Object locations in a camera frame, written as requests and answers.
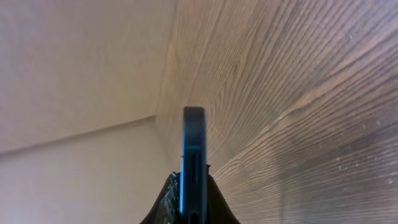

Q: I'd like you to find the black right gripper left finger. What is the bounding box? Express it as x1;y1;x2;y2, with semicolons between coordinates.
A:
140;172;180;224

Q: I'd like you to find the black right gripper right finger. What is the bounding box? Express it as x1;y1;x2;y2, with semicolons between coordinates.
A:
206;174;239;224

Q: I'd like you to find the Samsung Galaxy smartphone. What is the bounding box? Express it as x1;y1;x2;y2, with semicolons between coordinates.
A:
179;106;208;224

